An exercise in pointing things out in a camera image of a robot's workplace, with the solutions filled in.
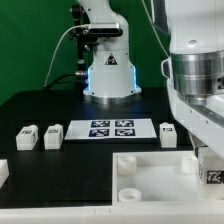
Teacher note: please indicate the white block left edge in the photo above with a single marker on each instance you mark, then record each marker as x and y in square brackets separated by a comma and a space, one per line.
[4, 172]

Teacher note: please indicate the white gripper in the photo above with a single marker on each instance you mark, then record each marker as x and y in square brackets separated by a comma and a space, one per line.
[204, 123]

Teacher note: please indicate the white front rail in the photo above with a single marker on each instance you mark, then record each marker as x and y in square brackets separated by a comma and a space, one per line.
[202, 212]

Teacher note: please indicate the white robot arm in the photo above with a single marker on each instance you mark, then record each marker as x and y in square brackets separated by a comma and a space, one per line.
[194, 68]

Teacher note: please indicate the white square tabletop part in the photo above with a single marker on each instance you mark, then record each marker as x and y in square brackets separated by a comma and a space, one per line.
[155, 177]

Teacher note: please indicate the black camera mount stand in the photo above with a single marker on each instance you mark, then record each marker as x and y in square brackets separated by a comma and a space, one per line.
[84, 42]

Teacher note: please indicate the white sheet with markers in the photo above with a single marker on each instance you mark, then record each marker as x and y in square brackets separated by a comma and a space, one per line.
[110, 129]

